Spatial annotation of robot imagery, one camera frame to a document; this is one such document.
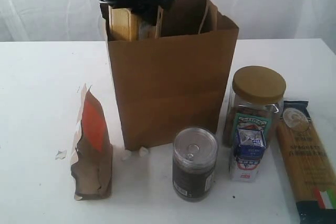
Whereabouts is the yellow millet bottle white cap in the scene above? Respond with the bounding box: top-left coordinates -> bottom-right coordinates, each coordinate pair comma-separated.
108,6 -> 150,41

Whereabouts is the brown paper shopping bag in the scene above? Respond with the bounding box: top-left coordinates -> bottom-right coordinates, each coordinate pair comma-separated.
105,0 -> 239,151

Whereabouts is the nut jar gold lid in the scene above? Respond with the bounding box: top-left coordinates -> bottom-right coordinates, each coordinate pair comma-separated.
223,66 -> 286,147

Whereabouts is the dark jar clear lid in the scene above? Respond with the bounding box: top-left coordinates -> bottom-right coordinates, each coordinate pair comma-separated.
172,127 -> 218,201

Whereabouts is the brown kraft pouch orange label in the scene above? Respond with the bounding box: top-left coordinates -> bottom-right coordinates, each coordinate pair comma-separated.
70,85 -> 113,201

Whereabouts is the blue white milk carton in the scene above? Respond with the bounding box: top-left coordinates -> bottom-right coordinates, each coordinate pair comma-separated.
229,129 -> 266,182

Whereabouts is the small torn paper scrap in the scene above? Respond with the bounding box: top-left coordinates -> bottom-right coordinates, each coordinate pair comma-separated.
55,150 -> 67,160

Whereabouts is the spaghetti packet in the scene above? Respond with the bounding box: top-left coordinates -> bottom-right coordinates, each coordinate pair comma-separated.
277,101 -> 335,210

